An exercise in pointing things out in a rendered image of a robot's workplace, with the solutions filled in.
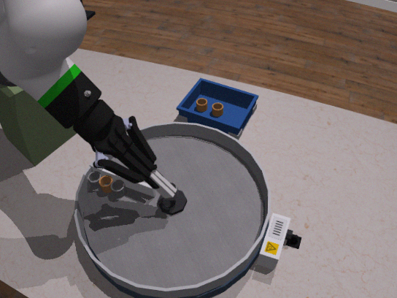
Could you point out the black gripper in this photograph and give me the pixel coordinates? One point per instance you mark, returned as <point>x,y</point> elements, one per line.
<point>134,154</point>

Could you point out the blue shallow tray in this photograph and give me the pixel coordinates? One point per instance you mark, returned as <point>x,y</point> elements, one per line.
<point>235,103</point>

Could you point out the grey metal bushing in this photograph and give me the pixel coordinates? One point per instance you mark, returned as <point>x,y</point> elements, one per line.
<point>92,176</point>
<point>116,184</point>
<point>176,194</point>

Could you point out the bronze bushing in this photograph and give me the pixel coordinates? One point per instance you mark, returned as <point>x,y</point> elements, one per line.
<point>217,109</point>
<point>103,180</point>
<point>200,105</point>

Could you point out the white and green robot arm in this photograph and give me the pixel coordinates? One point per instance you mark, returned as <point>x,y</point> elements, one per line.
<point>36,39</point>

